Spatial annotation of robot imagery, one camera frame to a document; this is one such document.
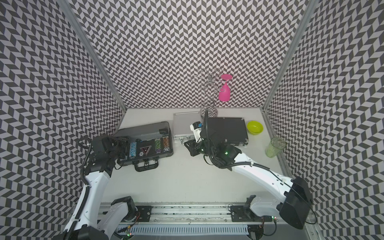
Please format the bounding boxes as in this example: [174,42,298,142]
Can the black carbon poker case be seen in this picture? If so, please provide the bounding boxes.
[208,117,249,146]

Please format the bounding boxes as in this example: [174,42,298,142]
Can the large black poker case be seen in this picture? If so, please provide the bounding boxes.
[114,121,174,172]

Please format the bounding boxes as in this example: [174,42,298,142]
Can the small silver poker case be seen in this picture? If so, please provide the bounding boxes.
[172,112,201,144]

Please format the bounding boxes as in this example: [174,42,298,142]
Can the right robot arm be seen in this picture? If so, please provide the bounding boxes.
[190,122,314,230]

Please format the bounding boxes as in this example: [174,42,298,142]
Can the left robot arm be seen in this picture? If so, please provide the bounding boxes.
[53,135,140,240]

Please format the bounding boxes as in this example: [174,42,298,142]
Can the teal white chip row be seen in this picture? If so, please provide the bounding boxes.
[129,142,137,159]

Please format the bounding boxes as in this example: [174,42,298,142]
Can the clear all-in triangle plaque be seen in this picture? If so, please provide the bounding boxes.
[140,146,152,156]

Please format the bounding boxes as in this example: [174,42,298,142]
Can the lime green bowl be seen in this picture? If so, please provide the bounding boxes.
[247,121,264,136]

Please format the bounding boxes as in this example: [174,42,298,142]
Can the chip row blue green purple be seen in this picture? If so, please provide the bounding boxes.
[155,139,162,154]

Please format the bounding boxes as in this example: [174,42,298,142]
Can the green translucent cup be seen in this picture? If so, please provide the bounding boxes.
[265,137,287,158]

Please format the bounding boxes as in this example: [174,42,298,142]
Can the chip row red blue brown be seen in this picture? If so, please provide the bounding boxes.
[162,136,171,152]

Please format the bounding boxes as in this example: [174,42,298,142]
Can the pink wine glass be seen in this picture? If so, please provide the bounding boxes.
[219,74,233,102]

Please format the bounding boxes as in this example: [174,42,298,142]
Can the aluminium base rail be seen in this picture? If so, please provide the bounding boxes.
[67,202,316,225]

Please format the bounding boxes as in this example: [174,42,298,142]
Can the chrome wire glass rack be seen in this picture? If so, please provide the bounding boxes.
[193,68,220,119]

